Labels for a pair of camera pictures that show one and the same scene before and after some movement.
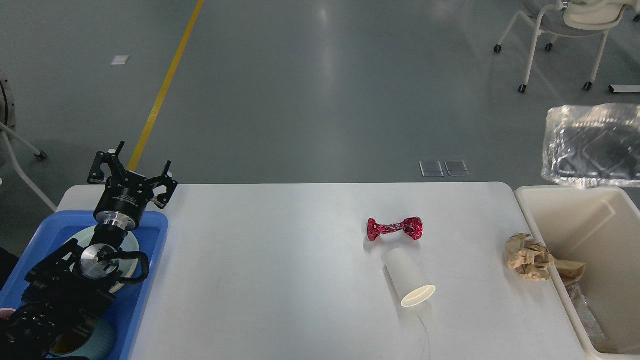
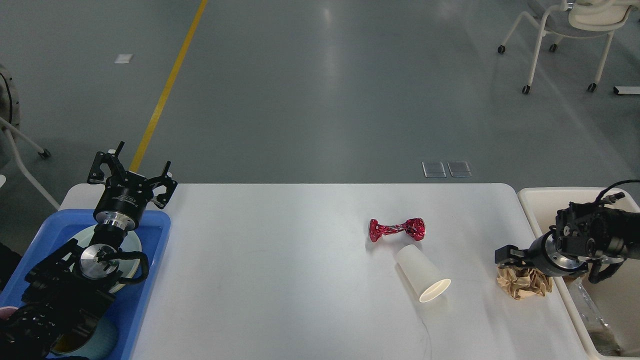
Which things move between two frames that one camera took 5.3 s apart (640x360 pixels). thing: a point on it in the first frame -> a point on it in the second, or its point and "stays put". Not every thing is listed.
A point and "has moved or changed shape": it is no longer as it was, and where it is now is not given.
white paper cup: [409, 282] -> [426, 280]
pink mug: [6, 313] stays put
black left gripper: [122, 200] stays put
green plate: [127, 267] stays put
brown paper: [531, 262] has moved or changed shape
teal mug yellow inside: [99, 345] stays put
